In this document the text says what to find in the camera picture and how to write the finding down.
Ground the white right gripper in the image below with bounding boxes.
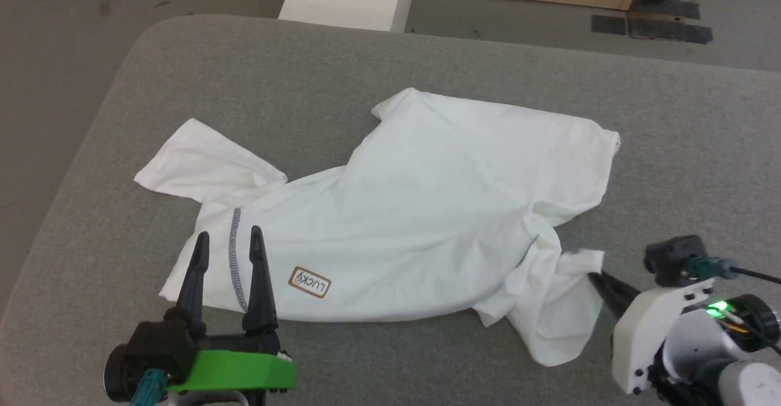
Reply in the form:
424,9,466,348
588,272,715,395

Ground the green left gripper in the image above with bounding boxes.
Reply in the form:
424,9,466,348
166,225,298,393

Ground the white t-shirt with LUCKY patch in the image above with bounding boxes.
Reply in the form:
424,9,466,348
133,87,622,368

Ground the long black floor plate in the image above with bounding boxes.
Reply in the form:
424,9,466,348
627,18,714,45

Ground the small black floor plate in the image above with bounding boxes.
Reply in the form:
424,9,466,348
590,13,629,36

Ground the thin black floor strip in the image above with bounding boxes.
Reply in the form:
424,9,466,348
631,0,702,21

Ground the black right camera cable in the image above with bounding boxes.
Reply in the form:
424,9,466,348
729,264,781,286

